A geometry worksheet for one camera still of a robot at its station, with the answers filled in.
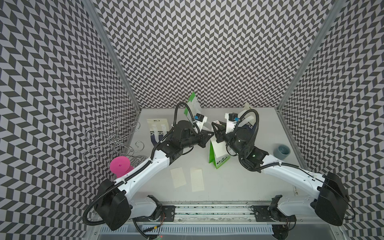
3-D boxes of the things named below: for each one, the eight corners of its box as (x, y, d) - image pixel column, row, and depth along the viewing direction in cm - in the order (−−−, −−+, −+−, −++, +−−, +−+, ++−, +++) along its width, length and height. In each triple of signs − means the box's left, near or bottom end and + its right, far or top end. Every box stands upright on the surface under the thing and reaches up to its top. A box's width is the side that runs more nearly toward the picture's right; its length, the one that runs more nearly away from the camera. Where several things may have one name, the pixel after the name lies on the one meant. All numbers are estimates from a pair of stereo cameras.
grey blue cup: (275, 160, 93) (280, 155, 88) (272, 149, 98) (276, 144, 93) (287, 160, 93) (292, 155, 88) (283, 149, 98) (287, 144, 93)
